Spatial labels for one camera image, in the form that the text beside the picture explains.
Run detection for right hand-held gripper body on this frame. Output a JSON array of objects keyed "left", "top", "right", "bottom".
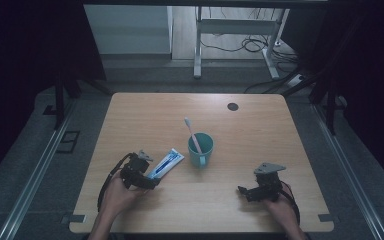
[{"left": 253, "top": 162, "right": 288, "bottom": 203}]

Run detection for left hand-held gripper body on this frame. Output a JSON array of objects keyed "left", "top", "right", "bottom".
[{"left": 119, "top": 149, "right": 155, "bottom": 188}]

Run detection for white and blue toothpaste tube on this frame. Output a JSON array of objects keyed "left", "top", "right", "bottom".
[{"left": 146, "top": 147, "right": 186, "bottom": 181}]

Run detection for teal cup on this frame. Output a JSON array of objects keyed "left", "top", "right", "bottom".
[{"left": 187, "top": 132, "right": 215, "bottom": 169}]

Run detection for white toothbrush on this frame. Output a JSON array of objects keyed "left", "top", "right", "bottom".
[{"left": 183, "top": 116, "right": 204, "bottom": 155}]

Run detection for person's right hand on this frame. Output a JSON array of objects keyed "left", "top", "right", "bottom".
[{"left": 263, "top": 183, "right": 302, "bottom": 228}]

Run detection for person's left hand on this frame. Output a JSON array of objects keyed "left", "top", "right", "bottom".
[{"left": 99, "top": 171, "right": 148, "bottom": 218}]

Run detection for black metal stand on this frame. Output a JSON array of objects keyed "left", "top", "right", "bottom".
[
  {"left": 42, "top": 64, "right": 113, "bottom": 132},
  {"left": 282, "top": 64, "right": 348, "bottom": 137}
]

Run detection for white power strip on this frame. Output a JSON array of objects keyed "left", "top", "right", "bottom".
[{"left": 286, "top": 73, "right": 307, "bottom": 89}]

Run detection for white panel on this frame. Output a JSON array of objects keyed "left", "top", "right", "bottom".
[{"left": 83, "top": 4, "right": 174, "bottom": 56}]

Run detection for black and red gripper cable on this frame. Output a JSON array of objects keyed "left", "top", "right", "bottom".
[{"left": 279, "top": 180, "right": 302, "bottom": 225}]

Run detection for metal floor rail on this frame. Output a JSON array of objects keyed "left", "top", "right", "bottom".
[
  {"left": 0, "top": 99, "right": 78, "bottom": 240},
  {"left": 310, "top": 102, "right": 384, "bottom": 240}
]

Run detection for white desk frame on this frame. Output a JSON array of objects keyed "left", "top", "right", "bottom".
[{"left": 192, "top": 5, "right": 292, "bottom": 81}]

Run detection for black floor cables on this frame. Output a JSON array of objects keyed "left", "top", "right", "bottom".
[{"left": 199, "top": 8, "right": 299, "bottom": 65}]

